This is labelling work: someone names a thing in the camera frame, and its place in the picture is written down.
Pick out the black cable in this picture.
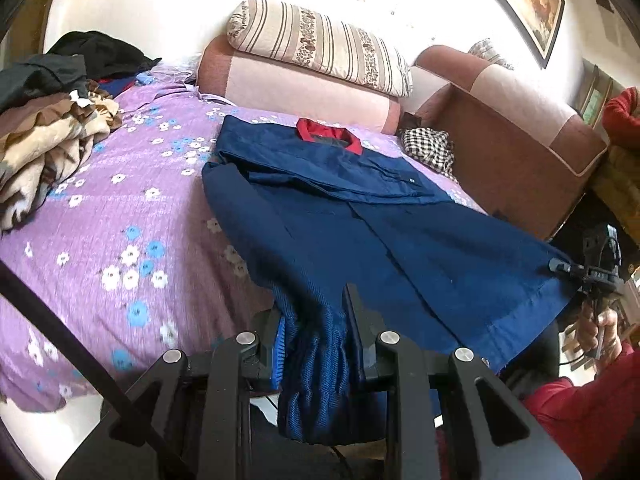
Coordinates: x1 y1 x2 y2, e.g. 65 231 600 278
0 259 181 480

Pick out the person's right hand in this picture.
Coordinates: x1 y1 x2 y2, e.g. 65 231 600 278
576 300 622 375

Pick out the striped beige pillow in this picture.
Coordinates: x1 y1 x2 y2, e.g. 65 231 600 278
227 0 412 98

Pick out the purple floral bed sheet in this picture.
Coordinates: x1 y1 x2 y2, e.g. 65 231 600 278
0 63 492 414

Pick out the pink brown bolster cushion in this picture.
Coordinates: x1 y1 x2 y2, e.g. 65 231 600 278
196 36 401 134

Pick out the black clothes pile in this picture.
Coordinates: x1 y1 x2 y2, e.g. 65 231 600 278
1 30 160 110

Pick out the brown cream patterned blanket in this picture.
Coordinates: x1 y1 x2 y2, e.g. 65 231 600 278
1 84 122 232

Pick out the red sleeve forearm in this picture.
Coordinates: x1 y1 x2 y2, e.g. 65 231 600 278
524 344 639 479

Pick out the brown pink bed headboard cushion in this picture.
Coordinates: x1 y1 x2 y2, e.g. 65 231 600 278
401 44 608 240

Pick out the blue work jacket red collar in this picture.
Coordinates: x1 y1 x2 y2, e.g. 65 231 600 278
202 116 576 445

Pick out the black white checkered cloth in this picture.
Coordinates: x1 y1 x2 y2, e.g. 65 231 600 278
399 127 457 181

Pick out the blue garment under pile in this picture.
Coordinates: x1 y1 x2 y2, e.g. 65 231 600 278
98 73 155 96

